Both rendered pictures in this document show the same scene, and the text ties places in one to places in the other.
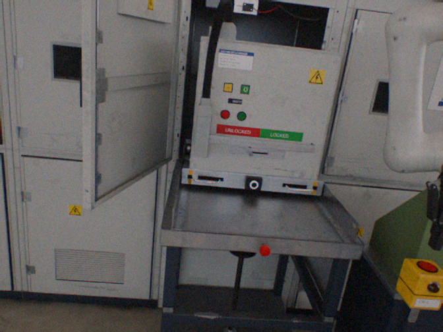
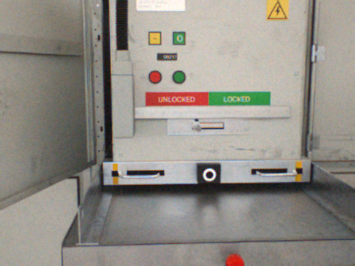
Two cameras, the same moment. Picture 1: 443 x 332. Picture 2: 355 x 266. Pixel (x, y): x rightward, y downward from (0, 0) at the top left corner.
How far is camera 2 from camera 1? 33 cm
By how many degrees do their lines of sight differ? 9
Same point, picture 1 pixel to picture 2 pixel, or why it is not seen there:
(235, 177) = (181, 167)
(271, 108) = (220, 61)
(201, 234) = (128, 248)
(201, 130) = (120, 96)
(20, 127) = not seen: outside the picture
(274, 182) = (238, 168)
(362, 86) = (341, 35)
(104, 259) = not seen: outside the picture
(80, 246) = not seen: outside the picture
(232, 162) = (174, 146)
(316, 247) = (317, 250)
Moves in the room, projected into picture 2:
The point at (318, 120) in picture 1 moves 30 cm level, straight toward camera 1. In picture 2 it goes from (289, 71) to (288, 72)
